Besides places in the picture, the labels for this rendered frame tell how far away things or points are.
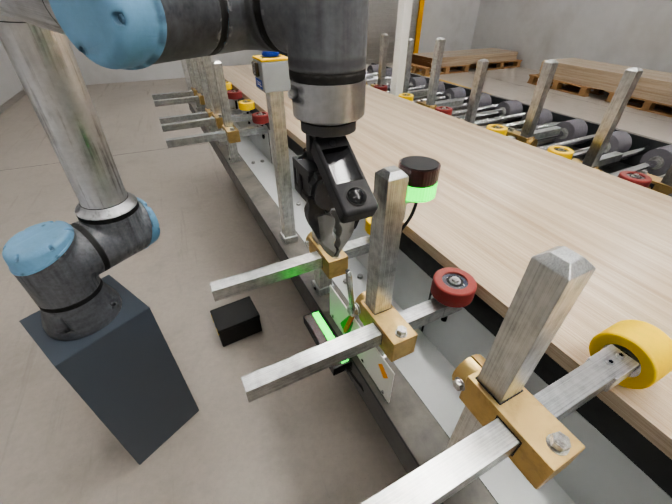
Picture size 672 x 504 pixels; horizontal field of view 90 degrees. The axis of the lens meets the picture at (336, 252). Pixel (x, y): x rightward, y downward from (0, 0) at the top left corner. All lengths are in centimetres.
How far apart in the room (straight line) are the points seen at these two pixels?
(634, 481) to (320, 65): 71
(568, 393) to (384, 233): 30
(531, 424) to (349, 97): 41
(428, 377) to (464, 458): 47
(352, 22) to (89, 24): 23
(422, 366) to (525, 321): 54
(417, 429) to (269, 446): 85
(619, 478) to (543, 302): 44
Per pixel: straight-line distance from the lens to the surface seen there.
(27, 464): 180
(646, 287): 86
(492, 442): 44
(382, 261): 55
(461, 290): 66
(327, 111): 41
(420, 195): 51
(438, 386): 86
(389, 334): 60
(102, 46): 40
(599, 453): 74
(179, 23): 40
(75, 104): 98
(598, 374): 55
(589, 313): 73
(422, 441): 71
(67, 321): 114
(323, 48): 40
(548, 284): 34
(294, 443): 146
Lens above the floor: 134
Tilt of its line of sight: 37 degrees down
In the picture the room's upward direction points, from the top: straight up
